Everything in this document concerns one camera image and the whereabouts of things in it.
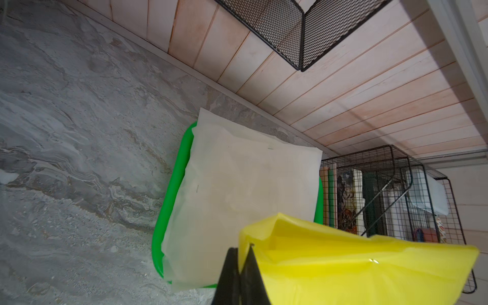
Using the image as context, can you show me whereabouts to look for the yellow raincoat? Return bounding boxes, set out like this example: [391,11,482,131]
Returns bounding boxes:
[238,213,479,304]

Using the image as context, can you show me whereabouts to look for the black mesh wall basket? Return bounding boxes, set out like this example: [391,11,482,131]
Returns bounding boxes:
[218,0,389,72]

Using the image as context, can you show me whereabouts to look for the green plastic basket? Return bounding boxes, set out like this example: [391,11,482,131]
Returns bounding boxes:
[151,121,325,289]

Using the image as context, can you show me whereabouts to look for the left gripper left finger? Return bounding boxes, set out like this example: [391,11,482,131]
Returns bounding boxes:
[211,248,240,305]

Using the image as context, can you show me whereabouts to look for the white raincoat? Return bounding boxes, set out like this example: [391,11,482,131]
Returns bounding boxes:
[161,109,322,291]

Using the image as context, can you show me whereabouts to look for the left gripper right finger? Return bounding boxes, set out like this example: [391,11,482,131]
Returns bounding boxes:
[240,245,271,305]

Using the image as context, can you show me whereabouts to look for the black wire desk organizer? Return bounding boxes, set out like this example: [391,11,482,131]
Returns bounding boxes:
[319,144,478,294]

